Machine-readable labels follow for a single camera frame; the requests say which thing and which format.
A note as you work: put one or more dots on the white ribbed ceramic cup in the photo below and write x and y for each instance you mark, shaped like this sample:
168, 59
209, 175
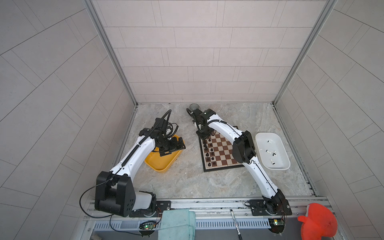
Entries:
194, 107

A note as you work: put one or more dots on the black chess pieces on board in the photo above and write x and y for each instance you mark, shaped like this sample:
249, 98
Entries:
209, 154

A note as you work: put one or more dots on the yellow plastic tray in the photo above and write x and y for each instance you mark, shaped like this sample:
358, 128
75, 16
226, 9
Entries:
161, 164

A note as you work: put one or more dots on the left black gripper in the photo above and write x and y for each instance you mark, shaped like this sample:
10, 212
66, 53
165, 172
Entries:
173, 146

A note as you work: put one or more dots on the red plastic funnel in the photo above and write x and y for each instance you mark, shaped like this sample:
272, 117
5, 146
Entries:
318, 222

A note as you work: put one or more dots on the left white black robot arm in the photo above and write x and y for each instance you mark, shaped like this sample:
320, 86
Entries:
115, 193

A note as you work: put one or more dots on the aluminium rail frame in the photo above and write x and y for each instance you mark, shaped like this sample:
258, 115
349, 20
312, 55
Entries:
211, 214

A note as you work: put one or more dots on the brown white chessboard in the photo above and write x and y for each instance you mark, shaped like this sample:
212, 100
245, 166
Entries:
223, 151

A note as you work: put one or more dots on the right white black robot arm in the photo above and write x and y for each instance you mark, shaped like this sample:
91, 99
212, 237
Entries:
244, 152

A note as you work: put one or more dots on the white plastic tray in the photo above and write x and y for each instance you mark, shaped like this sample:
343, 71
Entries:
271, 151

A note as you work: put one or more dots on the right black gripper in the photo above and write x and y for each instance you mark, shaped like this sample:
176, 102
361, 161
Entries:
202, 137

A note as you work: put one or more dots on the black pen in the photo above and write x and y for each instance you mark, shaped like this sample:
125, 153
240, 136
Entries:
236, 224

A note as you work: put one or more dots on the green cloth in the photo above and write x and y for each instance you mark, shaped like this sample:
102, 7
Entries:
177, 225

